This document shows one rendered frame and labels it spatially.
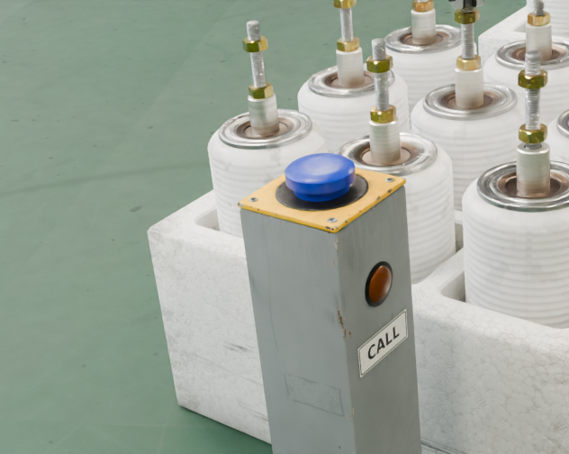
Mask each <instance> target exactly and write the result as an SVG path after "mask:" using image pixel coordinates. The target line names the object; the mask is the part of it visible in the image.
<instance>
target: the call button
mask: <svg viewBox="0 0 569 454"><path fill-rule="evenodd" d="M284 174H285V183H286V185H287V186H288V187H289V188H290V189H292V190H293V191H294V194H295V195H296V196H297V197H298V198H300V199H302V200H305V201H312V202H322V201H329V200H332V199H336V198H339V197H341V196H343V195H344V194H345V193H346V192H347V191H348V190H349V185H351V184H352V183H353V182H354V181H355V179H356V168H355V163H354V162H353V161H352V160H351V159H349V158H347V157H345V156H342V155H339V154H335V153H316V154H311V155H307V156H303V157H301V158H298V159H296V160H295V161H293V162H292V163H291V164H289V165H288V166H287V167H286V169H285V171H284Z"/></svg>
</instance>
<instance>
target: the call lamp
mask: <svg viewBox="0 0 569 454"><path fill-rule="evenodd" d="M391 283H392V276H391V271H390V269H389V268H388V267H387V266H381V267H380V268H378V269H377V270H376V271H375V273H374V274H373V276H372V278H371V281H370V286H369V296H370V299H371V301H372V302H373V303H375V304H378V303H380V302H381V301H383V300H384V298H385V297H386V296H387V294H388V292H389V290H390V287H391Z"/></svg>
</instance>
